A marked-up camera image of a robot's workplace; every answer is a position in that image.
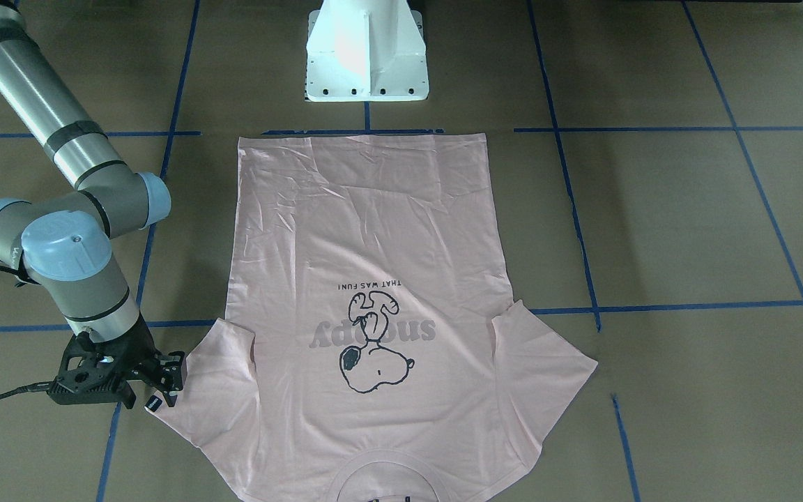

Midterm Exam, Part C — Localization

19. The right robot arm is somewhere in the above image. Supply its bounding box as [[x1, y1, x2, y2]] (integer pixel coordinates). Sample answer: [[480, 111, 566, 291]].
[[0, 1, 187, 410]]

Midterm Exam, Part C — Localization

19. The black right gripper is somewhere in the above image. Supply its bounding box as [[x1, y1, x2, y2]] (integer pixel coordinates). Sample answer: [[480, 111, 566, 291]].
[[47, 317, 187, 408]]

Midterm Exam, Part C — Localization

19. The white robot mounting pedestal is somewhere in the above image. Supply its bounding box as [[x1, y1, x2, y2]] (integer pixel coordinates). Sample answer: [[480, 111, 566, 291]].
[[304, 1, 430, 102]]

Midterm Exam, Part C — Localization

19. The pink Snoopy t-shirt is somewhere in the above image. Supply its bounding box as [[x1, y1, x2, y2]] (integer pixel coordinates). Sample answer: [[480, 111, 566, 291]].
[[153, 133, 597, 501]]

